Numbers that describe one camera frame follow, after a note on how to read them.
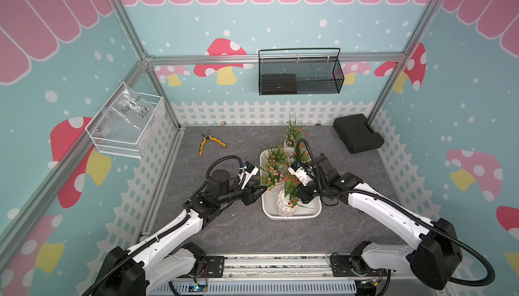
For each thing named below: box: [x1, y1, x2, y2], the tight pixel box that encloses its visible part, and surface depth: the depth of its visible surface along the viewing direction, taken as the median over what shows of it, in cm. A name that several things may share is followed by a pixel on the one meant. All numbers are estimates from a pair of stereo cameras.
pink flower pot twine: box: [260, 160, 286, 192], surface depth 84 cm
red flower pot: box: [275, 177, 302, 218], surface depth 76 cm
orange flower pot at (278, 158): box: [264, 144, 290, 174], surface depth 93 cm
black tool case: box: [333, 113, 385, 155], surface depth 114 cm
